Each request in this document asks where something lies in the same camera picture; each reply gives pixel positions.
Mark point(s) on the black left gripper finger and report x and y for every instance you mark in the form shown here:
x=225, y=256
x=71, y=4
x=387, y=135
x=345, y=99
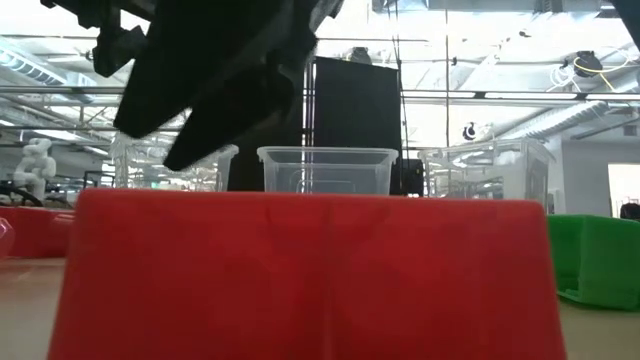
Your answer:
x=170, y=80
x=235, y=115

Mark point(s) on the green toy block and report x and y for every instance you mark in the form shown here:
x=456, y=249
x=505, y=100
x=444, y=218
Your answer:
x=600, y=260

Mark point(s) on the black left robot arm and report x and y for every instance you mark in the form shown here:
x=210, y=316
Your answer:
x=112, y=45

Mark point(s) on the black backdrop panel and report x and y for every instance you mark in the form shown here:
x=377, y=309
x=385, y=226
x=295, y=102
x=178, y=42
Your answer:
x=247, y=170
x=357, y=100

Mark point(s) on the black backdrop stand pole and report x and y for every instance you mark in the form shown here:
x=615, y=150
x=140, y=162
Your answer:
x=310, y=110

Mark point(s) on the clear plastic bin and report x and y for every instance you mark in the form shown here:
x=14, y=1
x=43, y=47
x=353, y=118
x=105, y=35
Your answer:
x=135, y=170
x=327, y=172
x=480, y=170

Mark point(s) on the white robot figure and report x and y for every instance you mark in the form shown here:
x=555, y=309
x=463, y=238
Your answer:
x=35, y=167

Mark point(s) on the black background equipment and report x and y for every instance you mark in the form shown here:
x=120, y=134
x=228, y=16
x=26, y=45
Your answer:
x=20, y=192

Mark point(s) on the black box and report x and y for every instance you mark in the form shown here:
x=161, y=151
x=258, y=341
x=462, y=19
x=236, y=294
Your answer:
x=412, y=177

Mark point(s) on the thin vertical pole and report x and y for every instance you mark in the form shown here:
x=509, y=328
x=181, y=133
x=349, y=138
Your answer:
x=446, y=115

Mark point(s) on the dark chair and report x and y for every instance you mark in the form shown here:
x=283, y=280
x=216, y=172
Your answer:
x=631, y=210

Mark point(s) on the black metal frame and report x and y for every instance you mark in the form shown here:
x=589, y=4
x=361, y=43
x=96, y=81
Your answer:
x=99, y=173

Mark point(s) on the grey horizontal ceiling rail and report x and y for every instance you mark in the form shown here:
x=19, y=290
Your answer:
x=435, y=94

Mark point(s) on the silver ventilation duct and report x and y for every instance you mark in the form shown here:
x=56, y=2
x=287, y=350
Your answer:
x=565, y=120

